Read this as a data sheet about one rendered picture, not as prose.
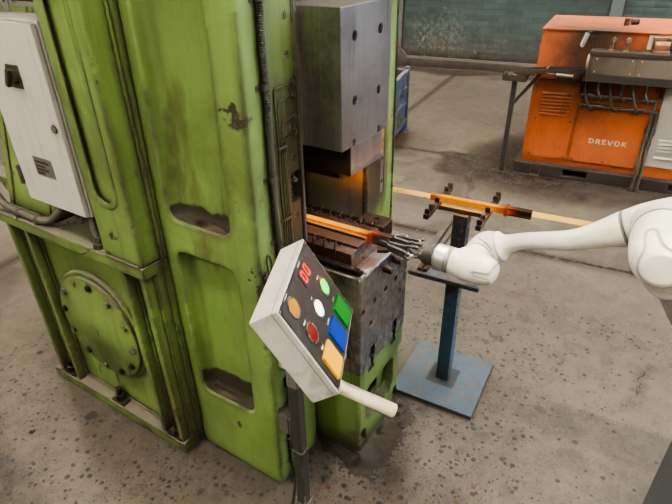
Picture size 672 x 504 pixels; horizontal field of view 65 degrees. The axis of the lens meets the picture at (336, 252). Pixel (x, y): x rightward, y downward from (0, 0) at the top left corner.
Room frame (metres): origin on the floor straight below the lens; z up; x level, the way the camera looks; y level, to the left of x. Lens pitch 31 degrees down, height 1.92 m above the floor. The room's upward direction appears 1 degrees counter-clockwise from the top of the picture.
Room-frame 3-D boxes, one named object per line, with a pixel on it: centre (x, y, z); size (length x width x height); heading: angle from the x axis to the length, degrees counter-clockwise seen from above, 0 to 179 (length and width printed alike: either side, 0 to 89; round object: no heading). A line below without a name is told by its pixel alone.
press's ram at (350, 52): (1.78, 0.05, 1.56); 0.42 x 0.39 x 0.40; 57
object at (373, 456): (1.60, -0.14, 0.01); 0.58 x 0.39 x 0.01; 147
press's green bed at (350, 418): (1.80, 0.05, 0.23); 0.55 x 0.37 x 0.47; 57
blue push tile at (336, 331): (1.10, 0.00, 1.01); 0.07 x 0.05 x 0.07; 172
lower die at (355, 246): (1.74, 0.07, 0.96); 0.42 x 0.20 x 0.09; 57
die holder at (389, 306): (1.80, 0.05, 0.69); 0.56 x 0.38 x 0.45; 57
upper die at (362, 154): (1.74, 0.07, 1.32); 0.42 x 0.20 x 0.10; 57
